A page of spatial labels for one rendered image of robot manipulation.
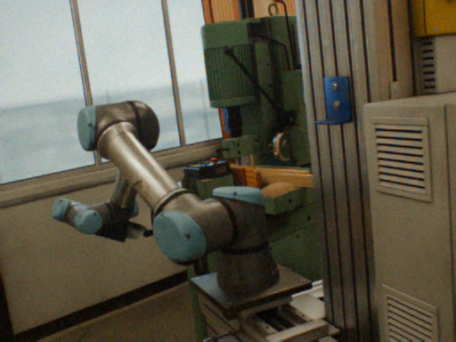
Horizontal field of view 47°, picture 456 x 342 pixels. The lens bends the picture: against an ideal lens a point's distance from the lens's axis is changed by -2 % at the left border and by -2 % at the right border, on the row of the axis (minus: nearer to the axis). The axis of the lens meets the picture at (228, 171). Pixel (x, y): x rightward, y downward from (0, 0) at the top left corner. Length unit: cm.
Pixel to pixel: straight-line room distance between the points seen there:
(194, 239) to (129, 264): 225
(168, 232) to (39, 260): 201
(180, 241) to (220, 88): 97
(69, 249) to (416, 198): 251
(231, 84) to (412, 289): 123
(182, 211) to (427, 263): 51
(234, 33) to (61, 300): 189
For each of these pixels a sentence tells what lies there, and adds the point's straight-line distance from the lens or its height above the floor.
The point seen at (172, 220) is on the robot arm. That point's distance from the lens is 112.
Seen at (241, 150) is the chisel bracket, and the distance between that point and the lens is 204.
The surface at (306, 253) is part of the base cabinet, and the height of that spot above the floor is 61.
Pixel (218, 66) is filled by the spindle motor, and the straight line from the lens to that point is 199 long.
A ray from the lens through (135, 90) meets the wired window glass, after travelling 338.
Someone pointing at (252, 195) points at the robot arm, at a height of 104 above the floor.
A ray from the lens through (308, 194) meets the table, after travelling 190.
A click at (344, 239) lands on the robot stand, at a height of 94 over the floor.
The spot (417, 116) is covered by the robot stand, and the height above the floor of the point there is 121.
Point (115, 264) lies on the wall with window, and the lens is 331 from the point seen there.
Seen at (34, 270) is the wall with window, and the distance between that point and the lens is 311.
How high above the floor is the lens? 130
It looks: 10 degrees down
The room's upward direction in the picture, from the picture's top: 7 degrees counter-clockwise
